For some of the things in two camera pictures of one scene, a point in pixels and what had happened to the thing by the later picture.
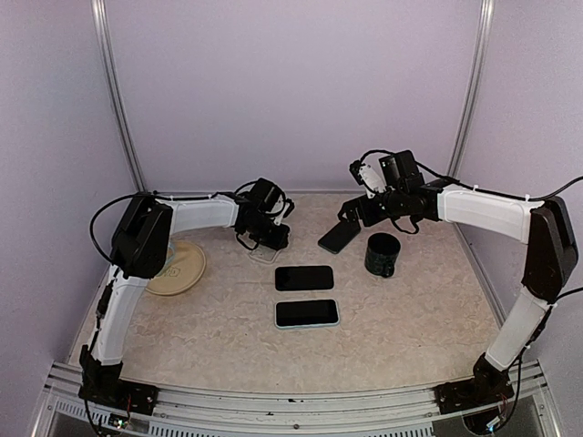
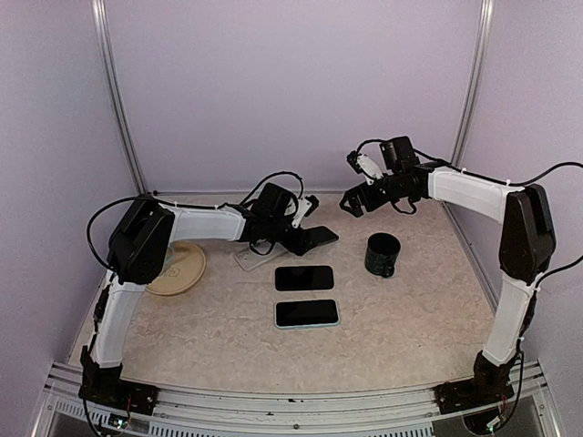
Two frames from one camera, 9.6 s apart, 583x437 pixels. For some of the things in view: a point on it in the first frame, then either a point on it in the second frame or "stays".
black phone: [340, 236] to [314, 237]
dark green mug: [382, 254] stays
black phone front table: [306, 312] stays
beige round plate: [183, 273] stays
